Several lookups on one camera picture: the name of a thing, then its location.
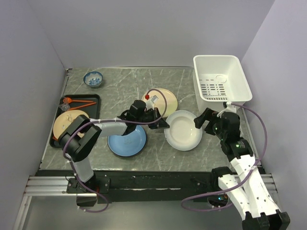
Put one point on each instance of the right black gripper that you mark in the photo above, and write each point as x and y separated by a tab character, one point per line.
199	120

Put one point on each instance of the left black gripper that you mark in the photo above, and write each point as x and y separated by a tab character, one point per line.
162	124

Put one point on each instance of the white fluted deep plate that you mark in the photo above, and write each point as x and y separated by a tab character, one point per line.
182	134

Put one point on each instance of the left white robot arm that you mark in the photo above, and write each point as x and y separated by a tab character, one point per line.
78	139

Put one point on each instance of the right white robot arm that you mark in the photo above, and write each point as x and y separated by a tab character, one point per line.
249	194

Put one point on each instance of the white plastic bin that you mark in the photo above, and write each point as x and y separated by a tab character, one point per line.
218	79

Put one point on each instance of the cream plate with twig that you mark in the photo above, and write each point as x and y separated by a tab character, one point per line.
171	101

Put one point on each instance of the blue plate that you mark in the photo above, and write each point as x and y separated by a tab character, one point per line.
128	145

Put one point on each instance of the black base beam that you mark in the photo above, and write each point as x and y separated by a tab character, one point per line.
134	186

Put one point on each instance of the black tray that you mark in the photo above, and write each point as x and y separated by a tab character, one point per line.
93	111

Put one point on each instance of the blue white porcelain bowl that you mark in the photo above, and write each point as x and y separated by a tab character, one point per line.
93	79

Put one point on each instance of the orange chopstick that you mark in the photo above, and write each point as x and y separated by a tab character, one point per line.
82	106

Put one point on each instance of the orange spoon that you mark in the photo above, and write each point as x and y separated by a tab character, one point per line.
70	100

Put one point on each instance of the clear plastic cup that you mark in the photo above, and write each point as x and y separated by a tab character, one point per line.
64	107

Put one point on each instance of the cream plate with bird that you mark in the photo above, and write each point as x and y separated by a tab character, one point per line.
64	120

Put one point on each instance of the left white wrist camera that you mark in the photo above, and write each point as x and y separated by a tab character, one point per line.
150	101

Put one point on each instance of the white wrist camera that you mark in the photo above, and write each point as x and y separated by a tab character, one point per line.
228	107
150	101

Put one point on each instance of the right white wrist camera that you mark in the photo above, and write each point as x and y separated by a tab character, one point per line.
228	107

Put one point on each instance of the aluminium rail frame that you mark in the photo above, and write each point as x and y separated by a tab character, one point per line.
40	186

